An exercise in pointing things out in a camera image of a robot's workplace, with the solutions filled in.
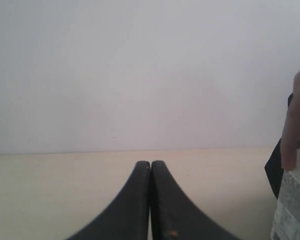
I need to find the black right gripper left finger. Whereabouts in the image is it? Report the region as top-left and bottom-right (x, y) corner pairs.
(69, 161), (151, 240)

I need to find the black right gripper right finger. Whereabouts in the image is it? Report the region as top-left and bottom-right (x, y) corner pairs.
(151, 160), (237, 240)

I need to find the black sleeved forearm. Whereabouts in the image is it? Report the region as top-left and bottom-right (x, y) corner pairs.
(264, 92), (296, 201)

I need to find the open bare human hand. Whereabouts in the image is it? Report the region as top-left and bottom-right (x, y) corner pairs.
(280, 70), (300, 171)

